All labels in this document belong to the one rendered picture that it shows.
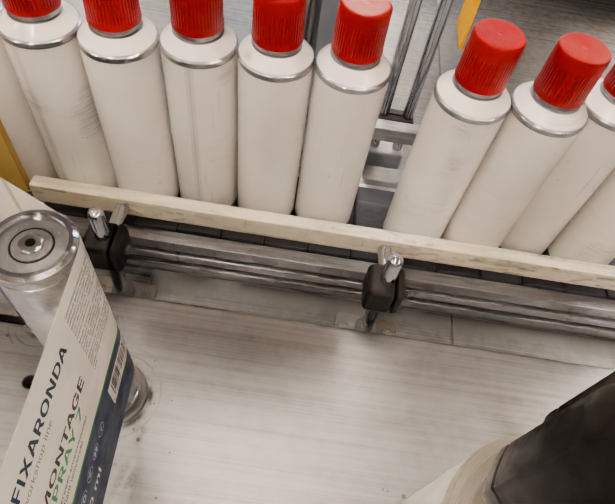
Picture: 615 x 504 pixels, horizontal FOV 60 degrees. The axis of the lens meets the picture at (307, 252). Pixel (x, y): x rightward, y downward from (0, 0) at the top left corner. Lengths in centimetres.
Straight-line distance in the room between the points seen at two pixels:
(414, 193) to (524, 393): 18
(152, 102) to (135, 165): 6
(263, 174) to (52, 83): 16
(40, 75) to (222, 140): 13
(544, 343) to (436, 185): 21
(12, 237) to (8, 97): 21
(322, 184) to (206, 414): 19
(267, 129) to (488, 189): 17
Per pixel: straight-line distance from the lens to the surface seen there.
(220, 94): 39
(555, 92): 38
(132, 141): 42
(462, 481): 22
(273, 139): 40
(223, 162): 43
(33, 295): 25
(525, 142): 39
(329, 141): 39
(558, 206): 46
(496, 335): 53
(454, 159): 39
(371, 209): 50
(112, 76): 39
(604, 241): 49
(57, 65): 41
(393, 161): 53
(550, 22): 95
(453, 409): 43
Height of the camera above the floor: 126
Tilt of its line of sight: 55 degrees down
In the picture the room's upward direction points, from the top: 11 degrees clockwise
